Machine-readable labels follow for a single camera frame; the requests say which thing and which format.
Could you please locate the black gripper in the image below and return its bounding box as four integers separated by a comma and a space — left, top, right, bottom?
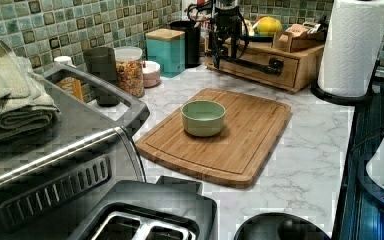
209, 0, 242, 68

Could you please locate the black drawer handle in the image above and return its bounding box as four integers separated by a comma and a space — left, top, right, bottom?
211, 55, 284, 76

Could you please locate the wooden drawer box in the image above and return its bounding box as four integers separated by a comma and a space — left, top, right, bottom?
205, 42, 324, 92

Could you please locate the peeled banana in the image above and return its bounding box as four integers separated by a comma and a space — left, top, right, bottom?
245, 19, 255, 36

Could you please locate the blue plate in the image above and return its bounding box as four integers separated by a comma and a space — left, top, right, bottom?
248, 33, 273, 42

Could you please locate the black utensil holder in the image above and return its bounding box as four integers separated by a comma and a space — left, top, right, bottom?
169, 21, 200, 68

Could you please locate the yellow lemon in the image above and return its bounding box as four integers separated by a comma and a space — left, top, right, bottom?
256, 17, 283, 35

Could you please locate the tea bag box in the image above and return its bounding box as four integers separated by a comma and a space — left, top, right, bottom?
271, 24, 325, 53

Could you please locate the white lidded bowl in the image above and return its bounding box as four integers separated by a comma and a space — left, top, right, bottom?
142, 61, 161, 88

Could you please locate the green ceramic bowl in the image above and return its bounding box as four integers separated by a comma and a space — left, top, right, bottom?
181, 100, 226, 137

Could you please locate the clear pasta jar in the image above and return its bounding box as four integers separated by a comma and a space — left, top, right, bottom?
114, 46, 144, 97

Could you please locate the bamboo cutting board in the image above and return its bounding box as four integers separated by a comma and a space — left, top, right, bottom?
136, 88, 291, 189

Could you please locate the dark grey cup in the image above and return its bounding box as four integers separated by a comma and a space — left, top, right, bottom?
83, 47, 119, 107

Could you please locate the white paper towel roll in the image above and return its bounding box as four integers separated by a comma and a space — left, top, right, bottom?
318, 0, 384, 97

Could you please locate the black paper towel holder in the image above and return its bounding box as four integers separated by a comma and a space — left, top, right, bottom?
310, 60, 380, 106

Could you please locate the white cap spice bottle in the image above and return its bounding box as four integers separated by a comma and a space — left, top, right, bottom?
53, 55, 85, 102

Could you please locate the black two-slot toaster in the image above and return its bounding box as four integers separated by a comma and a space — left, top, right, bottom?
67, 176, 217, 240

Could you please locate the black round appliance lid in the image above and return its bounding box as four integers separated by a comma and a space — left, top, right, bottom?
234, 213, 331, 240

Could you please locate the folded beige towel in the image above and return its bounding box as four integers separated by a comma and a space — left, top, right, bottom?
0, 40, 61, 141

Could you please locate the stainless steel toaster oven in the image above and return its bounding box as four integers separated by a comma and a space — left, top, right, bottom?
0, 66, 149, 240

